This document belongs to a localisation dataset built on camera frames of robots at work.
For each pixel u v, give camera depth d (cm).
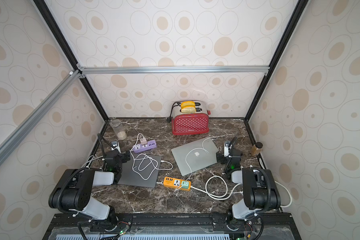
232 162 72
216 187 85
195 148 90
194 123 101
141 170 90
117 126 97
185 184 79
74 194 44
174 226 73
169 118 116
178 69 90
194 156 97
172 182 85
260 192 45
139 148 100
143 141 98
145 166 92
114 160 71
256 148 93
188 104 101
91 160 90
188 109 98
